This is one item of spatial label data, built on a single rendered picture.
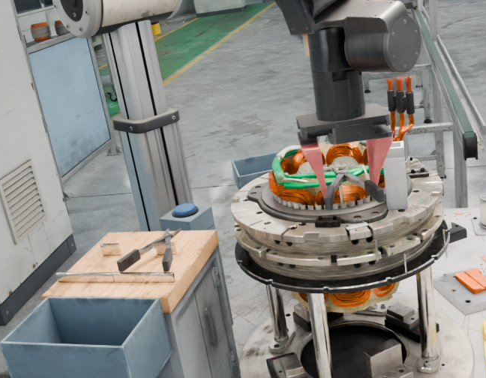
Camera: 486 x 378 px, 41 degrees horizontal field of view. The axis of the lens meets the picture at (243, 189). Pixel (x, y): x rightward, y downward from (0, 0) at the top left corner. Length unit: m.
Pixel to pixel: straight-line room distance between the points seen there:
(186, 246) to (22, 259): 2.44
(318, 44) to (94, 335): 0.48
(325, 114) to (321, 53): 0.07
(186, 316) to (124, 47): 0.58
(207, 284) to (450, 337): 0.43
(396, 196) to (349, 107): 0.20
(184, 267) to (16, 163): 2.52
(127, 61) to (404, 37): 0.71
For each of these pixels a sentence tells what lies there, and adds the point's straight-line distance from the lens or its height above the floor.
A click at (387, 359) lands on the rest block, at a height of 0.86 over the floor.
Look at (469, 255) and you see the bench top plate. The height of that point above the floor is 0.78.
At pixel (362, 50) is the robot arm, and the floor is 1.34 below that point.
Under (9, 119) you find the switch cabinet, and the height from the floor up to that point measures 0.86.
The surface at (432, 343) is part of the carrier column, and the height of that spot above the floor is 0.84.
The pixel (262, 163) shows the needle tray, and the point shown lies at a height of 1.05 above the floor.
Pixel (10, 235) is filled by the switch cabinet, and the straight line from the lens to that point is 3.29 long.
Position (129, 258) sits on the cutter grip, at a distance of 0.90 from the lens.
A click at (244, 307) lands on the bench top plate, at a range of 1.34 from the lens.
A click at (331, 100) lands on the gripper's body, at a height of 1.28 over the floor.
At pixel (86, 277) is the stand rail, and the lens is 0.92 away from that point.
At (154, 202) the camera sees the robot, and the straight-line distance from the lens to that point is 1.34.
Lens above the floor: 1.46
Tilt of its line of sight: 20 degrees down
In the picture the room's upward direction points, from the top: 10 degrees counter-clockwise
